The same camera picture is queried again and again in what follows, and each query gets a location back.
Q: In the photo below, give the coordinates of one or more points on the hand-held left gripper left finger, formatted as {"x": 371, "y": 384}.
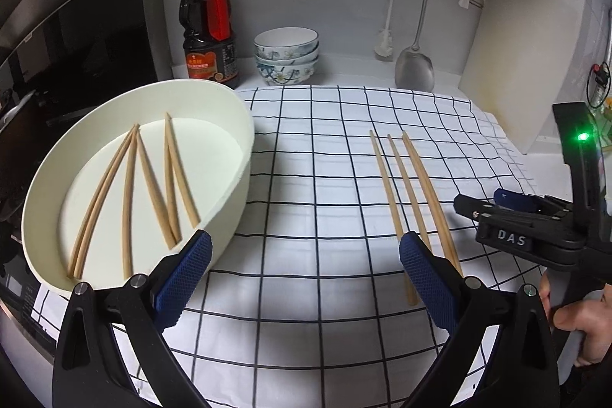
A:
{"x": 184, "y": 279}

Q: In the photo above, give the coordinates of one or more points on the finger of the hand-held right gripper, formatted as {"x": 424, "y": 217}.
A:
{"x": 516, "y": 198}
{"x": 483, "y": 212}

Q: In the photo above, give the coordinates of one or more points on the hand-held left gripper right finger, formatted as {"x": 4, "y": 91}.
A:
{"x": 428, "y": 283}

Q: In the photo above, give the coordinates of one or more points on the long wooden chopstick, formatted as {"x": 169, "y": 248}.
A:
{"x": 430, "y": 197}
{"x": 407, "y": 183}
{"x": 386, "y": 183}

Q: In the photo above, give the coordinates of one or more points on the set of wooden chopsticks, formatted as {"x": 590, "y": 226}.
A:
{"x": 169, "y": 183}

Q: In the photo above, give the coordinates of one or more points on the white round basin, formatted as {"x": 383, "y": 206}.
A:
{"x": 210, "y": 150}

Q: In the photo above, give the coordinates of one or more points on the person's right hand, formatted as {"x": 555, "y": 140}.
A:
{"x": 595, "y": 317}

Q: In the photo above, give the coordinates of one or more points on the white black-checked cloth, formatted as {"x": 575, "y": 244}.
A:
{"x": 311, "y": 269}

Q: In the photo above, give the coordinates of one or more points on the gas valve with pipe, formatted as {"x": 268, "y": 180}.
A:
{"x": 600, "y": 78}

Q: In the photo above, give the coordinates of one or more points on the white cutting board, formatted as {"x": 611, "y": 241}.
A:
{"x": 521, "y": 54}

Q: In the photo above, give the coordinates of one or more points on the hanging metal spatula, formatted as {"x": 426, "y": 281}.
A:
{"x": 413, "y": 68}

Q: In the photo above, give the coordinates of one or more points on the black gas stove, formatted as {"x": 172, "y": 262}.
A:
{"x": 14, "y": 303}

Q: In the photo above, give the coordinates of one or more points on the dark sauce bottle red cap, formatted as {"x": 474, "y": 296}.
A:
{"x": 208, "y": 64}

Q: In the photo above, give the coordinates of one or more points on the blue floral ceramic bowl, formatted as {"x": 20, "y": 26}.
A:
{"x": 307, "y": 64}
{"x": 287, "y": 77}
{"x": 287, "y": 37}

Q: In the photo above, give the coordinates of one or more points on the black range hood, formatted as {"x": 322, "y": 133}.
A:
{"x": 71, "y": 30}

